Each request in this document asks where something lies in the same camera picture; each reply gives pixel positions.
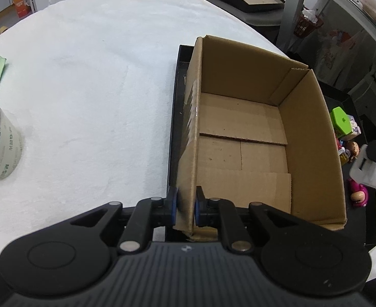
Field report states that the brown-haired doll figure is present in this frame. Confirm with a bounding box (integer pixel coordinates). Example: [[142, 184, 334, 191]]
[[343, 141, 360, 162]]

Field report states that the green hexagonal box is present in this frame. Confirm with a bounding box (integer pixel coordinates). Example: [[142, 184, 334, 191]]
[[330, 107, 353, 139]]

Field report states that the clear tape roll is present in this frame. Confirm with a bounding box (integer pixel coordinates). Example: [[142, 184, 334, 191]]
[[0, 104, 24, 181]]

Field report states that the red plastic basket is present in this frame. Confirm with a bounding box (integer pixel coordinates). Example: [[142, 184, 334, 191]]
[[293, 8, 324, 39]]

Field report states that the white power adapter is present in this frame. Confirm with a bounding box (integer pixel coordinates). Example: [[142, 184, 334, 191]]
[[349, 144, 376, 188]]

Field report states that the magenta pig toy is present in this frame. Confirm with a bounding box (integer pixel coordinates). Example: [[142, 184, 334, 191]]
[[348, 178, 368, 207]]

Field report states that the brown cardboard box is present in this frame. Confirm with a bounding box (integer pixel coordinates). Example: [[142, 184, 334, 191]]
[[175, 35, 347, 241]]

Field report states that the black tray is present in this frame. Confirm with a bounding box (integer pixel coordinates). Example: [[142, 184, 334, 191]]
[[168, 45, 376, 250]]

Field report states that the grey metal shelf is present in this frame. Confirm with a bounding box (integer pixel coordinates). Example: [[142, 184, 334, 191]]
[[276, 0, 376, 73]]

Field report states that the white table cloth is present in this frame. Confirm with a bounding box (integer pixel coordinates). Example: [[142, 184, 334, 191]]
[[0, 0, 275, 253]]

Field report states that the orange cardboard box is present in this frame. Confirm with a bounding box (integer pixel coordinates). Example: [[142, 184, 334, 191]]
[[12, 0, 31, 18]]

